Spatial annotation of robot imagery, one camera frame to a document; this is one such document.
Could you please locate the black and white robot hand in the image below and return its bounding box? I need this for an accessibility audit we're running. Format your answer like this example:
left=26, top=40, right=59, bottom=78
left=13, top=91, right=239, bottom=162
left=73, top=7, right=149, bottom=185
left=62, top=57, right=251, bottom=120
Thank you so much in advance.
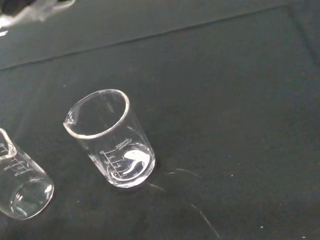
left=0, top=0, right=76, bottom=29

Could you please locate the black bench cloth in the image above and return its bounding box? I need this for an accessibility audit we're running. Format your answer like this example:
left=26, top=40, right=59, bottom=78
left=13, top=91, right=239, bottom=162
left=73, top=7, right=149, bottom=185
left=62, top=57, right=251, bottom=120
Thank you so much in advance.
left=0, top=0, right=320, bottom=240

